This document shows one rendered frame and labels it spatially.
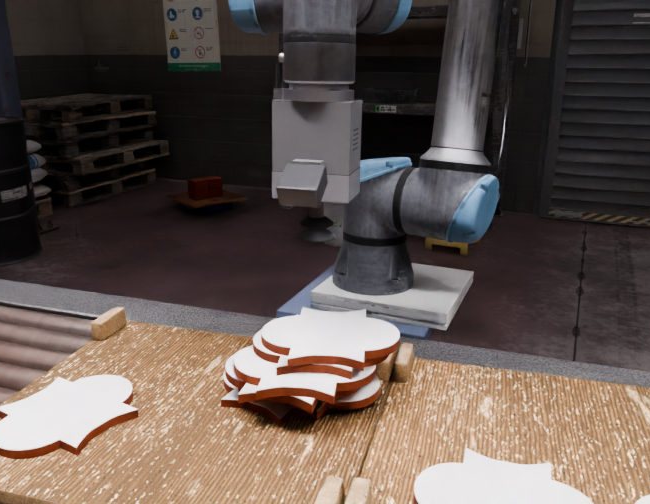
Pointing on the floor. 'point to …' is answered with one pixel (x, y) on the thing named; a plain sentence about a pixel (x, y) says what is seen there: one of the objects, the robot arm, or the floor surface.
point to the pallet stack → (92, 144)
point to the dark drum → (10, 195)
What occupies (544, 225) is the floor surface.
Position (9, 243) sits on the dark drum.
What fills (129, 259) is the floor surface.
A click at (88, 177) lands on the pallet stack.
